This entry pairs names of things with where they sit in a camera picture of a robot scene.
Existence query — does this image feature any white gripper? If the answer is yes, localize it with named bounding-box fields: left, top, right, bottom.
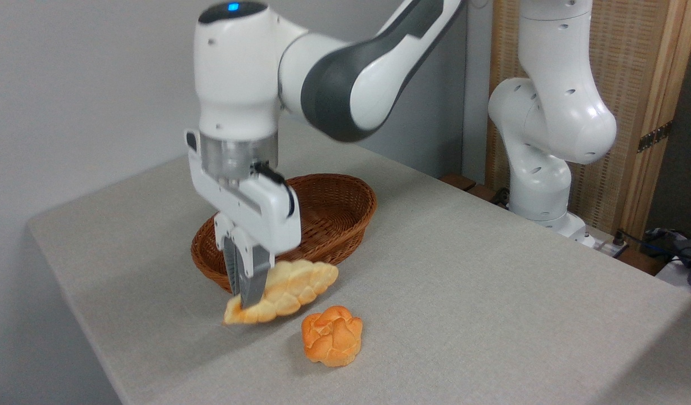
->
left=185, top=130, right=302, bottom=309

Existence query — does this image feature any brown wicker oval basket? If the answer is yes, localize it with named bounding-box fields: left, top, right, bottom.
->
left=191, top=173, right=378, bottom=295

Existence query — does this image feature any dark grey cable bundle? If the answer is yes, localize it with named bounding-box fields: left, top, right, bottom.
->
left=624, top=227, right=691, bottom=293

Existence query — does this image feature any round orange bread roll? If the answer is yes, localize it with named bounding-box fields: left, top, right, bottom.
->
left=301, top=305, right=363, bottom=368

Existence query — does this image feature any black metal screen hinge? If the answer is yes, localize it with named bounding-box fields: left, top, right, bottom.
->
left=637, top=120, right=673, bottom=154

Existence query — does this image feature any long pale braided bread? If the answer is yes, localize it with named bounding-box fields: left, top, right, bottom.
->
left=223, top=259, right=340, bottom=326

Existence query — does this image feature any grey tablecloth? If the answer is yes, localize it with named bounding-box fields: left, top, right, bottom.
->
left=28, top=124, right=691, bottom=405

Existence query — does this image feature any white power strip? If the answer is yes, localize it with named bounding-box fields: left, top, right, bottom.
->
left=593, top=238, right=628, bottom=258

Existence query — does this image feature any wooden woven folding screen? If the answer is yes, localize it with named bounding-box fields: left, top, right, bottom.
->
left=485, top=0, right=691, bottom=241

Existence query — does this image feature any brown wooden board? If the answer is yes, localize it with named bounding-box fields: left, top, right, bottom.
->
left=439, top=173, right=510, bottom=208

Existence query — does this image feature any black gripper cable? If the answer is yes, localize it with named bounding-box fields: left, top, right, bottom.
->
left=254, top=161, right=296, bottom=218

